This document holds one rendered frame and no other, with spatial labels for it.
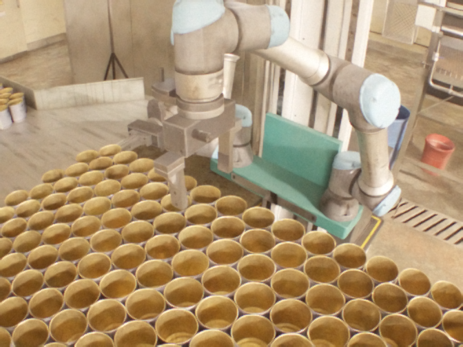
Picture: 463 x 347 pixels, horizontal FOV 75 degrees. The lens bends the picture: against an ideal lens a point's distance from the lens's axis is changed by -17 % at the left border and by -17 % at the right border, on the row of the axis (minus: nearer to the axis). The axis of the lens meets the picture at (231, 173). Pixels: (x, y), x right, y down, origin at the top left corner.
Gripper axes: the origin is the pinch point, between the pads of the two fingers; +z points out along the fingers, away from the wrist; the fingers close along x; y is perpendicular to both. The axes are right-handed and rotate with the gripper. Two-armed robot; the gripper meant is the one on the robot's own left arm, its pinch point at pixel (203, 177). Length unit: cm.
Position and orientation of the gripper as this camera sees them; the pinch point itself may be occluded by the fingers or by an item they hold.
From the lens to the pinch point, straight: 64.6
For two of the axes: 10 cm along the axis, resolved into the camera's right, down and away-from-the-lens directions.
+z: 0.0, 8.3, 5.6
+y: 8.2, 3.2, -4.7
